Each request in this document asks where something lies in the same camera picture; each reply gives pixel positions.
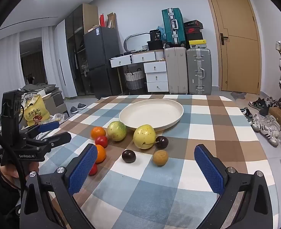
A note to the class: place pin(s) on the silver suitcase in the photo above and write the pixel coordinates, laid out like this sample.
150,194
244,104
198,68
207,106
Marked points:
199,71

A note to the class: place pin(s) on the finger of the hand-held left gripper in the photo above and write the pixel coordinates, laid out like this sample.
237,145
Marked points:
48,126
59,138

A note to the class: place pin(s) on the silver oval mirror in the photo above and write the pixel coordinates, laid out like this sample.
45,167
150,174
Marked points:
128,39

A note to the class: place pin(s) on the brown cardboard box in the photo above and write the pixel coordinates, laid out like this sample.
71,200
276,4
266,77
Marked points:
277,115

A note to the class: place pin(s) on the woven laundry basket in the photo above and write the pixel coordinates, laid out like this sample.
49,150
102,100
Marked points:
134,80

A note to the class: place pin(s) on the checked blanket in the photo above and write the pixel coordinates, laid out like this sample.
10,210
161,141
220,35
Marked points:
135,195

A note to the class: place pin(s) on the beige suitcase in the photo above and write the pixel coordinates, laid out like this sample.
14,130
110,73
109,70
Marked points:
176,71

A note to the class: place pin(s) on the white wardrobe door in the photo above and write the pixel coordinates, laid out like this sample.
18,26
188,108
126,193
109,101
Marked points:
64,64

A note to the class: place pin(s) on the white curtain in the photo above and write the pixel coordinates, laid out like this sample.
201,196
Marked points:
4,76
49,57

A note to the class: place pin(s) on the large green citrus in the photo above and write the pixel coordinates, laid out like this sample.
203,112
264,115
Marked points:
116,131

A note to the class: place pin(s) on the red flat box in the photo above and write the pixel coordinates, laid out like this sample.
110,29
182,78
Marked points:
103,21

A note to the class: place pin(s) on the dark grey fridge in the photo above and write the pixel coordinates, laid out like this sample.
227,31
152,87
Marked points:
99,52

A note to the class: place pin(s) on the teal suitcase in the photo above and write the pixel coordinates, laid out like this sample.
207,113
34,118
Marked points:
173,26

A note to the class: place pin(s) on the large yellow pear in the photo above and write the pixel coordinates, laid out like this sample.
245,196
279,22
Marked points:
144,136

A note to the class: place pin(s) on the striped white cup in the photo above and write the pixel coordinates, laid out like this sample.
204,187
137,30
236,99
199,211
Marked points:
145,47

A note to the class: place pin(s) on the white drawer dresser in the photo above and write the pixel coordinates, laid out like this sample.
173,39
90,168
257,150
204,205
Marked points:
156,76

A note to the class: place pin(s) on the grey cloth pile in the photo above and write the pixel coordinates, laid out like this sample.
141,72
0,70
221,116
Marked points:
37,87

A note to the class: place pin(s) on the grey slipper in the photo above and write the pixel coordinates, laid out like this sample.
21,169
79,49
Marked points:
82,106
74,110

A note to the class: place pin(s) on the person's left hand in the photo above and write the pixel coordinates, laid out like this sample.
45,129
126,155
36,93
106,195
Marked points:
9,171

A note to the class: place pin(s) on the orange tangerine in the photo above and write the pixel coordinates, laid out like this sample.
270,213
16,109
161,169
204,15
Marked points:
101,153
98,132

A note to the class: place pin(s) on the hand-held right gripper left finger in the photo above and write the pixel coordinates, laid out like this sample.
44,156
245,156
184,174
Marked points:
83,169

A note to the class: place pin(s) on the blue plastic bag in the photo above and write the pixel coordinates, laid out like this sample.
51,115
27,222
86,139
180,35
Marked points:
161,29

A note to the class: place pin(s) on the dark glass wardrobe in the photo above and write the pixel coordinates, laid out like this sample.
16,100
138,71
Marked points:
76,52

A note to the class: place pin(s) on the black printed packet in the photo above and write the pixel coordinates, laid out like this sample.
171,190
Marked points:
156,35

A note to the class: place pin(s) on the yellow printed bag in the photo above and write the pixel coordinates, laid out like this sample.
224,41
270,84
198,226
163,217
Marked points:
36,112

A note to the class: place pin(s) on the black storage box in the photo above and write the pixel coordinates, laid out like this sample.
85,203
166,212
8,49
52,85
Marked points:
156,45

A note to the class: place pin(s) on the scattered sneakers group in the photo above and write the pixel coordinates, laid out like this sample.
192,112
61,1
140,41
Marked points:
264,124

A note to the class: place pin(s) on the folded brown cardboard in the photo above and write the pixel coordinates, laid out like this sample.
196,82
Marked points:
111,21

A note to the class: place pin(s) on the red tomato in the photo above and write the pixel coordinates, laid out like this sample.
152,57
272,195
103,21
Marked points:
101,141
94,169

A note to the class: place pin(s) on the wooden door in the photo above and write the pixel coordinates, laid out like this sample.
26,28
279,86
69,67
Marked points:
238,59

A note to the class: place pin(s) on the cream round plate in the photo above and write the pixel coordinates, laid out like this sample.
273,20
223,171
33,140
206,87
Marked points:
150,114

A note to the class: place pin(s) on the plain black shoe box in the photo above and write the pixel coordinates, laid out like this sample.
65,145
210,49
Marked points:
194,36

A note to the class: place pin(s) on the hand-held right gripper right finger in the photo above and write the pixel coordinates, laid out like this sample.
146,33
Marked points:
209,171

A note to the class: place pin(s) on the dark purple passion fruit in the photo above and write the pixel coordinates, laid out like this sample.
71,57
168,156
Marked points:
162,142
128,156

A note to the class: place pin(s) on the brown round kiwi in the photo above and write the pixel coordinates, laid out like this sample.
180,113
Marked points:
160,158

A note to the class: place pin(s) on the open cardboard box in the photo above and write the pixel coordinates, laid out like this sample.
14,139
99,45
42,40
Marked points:
55,102

